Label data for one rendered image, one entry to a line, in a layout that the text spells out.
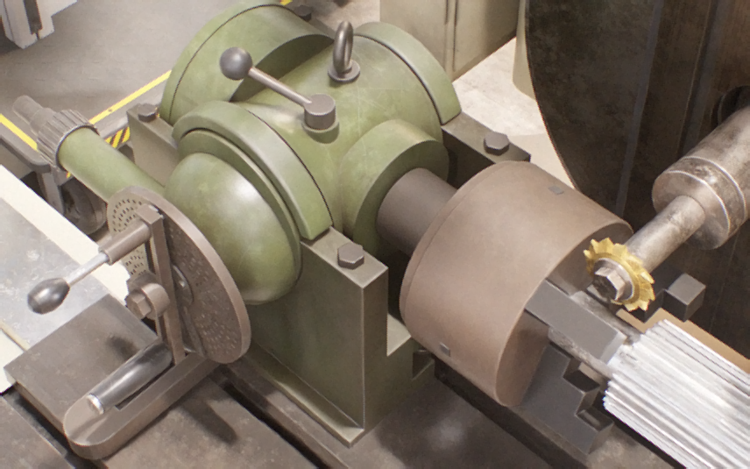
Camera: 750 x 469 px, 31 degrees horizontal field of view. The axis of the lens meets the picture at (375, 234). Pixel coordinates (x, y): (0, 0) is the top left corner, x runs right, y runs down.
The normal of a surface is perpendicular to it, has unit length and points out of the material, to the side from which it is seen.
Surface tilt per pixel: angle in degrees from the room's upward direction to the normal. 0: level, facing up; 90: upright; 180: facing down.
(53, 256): 0
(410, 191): 19
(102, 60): 0
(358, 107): 28
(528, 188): 13
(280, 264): 79
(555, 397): 65
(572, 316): 35
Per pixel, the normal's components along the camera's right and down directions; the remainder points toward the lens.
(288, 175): 0.44, -0.22
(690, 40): -0.69, 0.54
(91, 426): -0.04, -0.63
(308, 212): 0.61, 0.08
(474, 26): 0.72, 0.51
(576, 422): -0.63, 0.20
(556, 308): -0.40, -0.24
